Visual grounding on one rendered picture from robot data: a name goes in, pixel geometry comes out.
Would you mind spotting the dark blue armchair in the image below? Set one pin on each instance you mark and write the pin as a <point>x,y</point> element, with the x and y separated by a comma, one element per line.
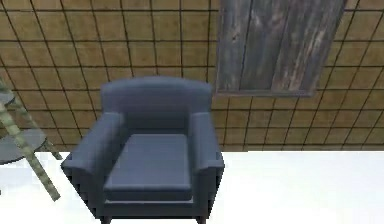
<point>150,160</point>

